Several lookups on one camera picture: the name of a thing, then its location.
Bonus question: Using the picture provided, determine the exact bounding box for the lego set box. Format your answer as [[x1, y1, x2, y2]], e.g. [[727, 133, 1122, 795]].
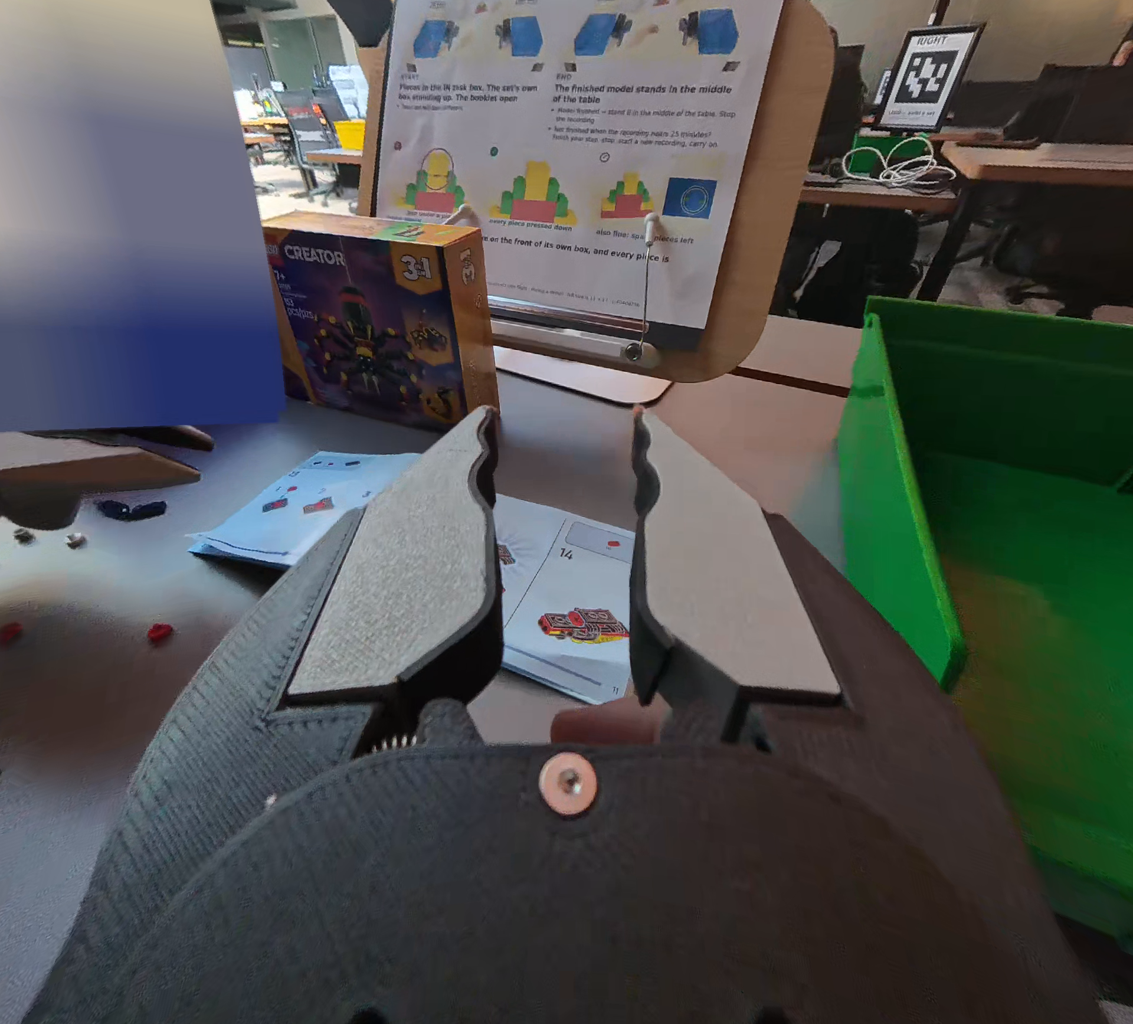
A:
[[262, 211, 502, 433]]

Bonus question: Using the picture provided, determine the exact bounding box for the green plastic bin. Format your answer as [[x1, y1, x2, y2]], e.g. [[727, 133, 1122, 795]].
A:
[[836, 295, 1133, 947]]

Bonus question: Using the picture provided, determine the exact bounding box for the printed instruction sheet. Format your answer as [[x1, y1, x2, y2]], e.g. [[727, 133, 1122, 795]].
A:
[[375, 0, 812, 332]]

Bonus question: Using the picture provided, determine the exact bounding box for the light blue instruction booklet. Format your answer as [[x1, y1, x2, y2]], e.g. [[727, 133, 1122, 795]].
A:
[[188, 451, 638, 704]]

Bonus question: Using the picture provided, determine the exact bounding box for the wooden office desk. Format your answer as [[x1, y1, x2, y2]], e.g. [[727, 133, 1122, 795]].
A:
[[801, 137, 1133, 301]]

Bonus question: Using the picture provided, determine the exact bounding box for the white coiled cable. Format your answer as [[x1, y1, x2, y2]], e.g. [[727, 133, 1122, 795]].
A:
[[839, 136, 959, 189]]

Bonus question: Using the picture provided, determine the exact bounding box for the black framed tag sign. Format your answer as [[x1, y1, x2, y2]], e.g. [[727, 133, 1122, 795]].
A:
[[875, 24, 987, 136]]

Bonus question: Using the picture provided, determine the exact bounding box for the black office chair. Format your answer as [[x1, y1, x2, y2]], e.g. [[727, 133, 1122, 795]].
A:
[[273, 87, 352, 198]]

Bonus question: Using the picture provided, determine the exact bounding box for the wooden document stand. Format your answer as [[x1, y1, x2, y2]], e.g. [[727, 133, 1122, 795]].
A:
[[356, 0, 837, 407]]

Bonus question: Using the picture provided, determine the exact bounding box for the black angled panel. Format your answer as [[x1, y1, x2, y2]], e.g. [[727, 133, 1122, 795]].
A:
[[313, 0, 394, 50]]

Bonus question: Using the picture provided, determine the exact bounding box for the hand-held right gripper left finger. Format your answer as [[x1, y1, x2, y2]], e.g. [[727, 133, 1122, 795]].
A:
[[281, 406, 506, 711]]

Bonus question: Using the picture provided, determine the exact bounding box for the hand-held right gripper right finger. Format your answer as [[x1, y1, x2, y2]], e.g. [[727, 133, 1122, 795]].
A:
[[627, 408, 844, 744]]

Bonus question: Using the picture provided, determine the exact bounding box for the metal page holder wire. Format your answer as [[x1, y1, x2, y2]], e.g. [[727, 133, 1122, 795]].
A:
[[625, 211, 665, 365]]

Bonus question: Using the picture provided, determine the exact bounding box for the wooden stand base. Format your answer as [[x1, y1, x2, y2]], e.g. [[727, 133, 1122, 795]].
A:
[[0, 427, 215, 531]]

